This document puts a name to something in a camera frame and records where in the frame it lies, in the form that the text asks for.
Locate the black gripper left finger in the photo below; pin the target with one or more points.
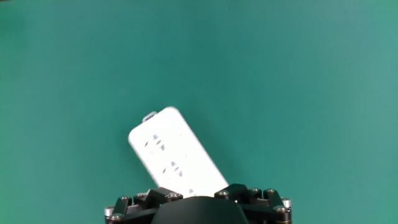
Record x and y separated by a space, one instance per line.
133 211

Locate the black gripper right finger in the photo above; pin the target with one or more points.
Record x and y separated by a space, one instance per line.
267 208

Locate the white four-socket power strip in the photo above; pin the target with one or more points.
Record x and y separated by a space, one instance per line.
177 155

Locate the green table mat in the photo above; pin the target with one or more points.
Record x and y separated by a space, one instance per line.
280 93

